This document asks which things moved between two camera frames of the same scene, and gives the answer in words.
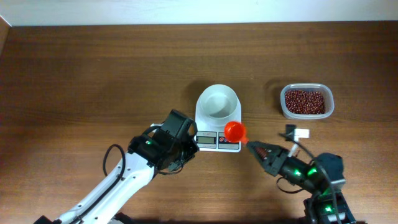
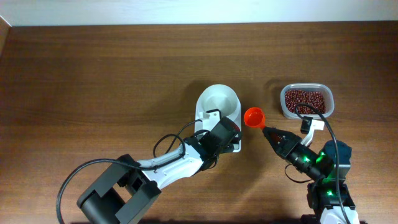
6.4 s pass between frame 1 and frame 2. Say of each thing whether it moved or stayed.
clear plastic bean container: stayed
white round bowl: stayed
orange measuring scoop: moved
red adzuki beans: stayed
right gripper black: moved
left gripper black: moved
